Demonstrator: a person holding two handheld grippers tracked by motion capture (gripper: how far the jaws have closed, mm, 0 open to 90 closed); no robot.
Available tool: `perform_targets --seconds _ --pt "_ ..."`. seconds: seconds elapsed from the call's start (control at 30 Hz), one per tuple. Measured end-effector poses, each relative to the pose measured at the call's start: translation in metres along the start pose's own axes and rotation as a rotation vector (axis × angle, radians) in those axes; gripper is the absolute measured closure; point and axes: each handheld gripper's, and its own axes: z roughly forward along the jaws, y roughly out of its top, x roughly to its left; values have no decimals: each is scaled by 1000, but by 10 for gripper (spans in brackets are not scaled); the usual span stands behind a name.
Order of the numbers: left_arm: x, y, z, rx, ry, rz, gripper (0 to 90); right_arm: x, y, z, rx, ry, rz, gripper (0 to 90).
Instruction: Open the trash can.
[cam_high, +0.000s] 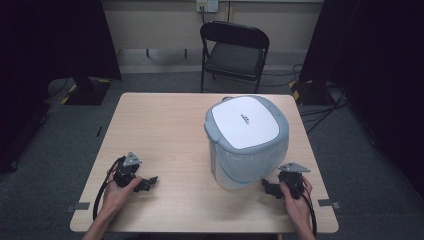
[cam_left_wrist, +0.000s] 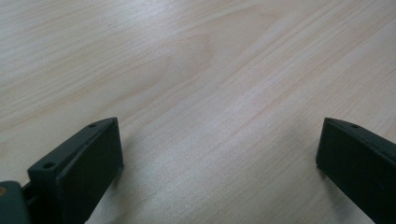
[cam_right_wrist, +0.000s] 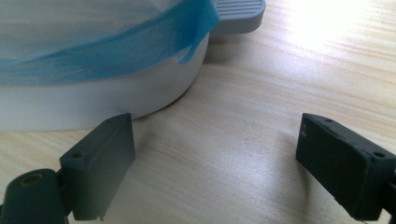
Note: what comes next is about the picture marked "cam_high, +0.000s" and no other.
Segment black folding chair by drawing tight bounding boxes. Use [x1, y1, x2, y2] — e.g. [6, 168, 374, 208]
[199, 20, 271, 95]

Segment white wall socket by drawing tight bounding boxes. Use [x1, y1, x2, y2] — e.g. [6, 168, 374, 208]
[195, 0, 220, 14]

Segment white and grey pedal bin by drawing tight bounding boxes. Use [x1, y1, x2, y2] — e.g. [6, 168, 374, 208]
[203, 94, 291, 192]

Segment black stand base striped tape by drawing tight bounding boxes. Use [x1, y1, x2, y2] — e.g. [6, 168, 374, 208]
[288, 79, 336, 107]
[60, 74, 113, 107]

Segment right hand-held gripper black cable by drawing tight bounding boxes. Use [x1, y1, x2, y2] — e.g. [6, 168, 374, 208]
[299, 188, 318, 238]

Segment grey tape strip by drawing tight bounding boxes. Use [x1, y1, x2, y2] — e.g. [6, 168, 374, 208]
[317, 198, 342, 211]
[64, 201, 92, 214]

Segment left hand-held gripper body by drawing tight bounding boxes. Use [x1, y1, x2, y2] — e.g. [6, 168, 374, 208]
[113, 152, 143, 188]

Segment hand-held gripper black cable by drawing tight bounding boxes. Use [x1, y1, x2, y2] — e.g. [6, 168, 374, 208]
[92, 157, 123, 222]
[299, 188, 318, 238]

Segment black floor cables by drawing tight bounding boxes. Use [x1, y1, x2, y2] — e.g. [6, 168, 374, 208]
[259, 63, 352, 135]

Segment left hand-held gripper black cable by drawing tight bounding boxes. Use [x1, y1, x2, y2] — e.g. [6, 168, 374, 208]
[92, 157, 123, 222]

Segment black curtain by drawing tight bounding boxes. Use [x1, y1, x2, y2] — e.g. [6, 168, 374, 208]
[0, 0, 123, 175]
[298, 0, 424, 201]

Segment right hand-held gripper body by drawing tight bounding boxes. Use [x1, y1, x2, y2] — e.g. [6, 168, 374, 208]
[278, 162, 311, 200]

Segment person's left hand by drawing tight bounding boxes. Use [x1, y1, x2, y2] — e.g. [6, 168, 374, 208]
[99, 166, 144, 219]

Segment person's right hand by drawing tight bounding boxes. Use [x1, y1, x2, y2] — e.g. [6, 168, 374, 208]
[278, 176, 315, 228]

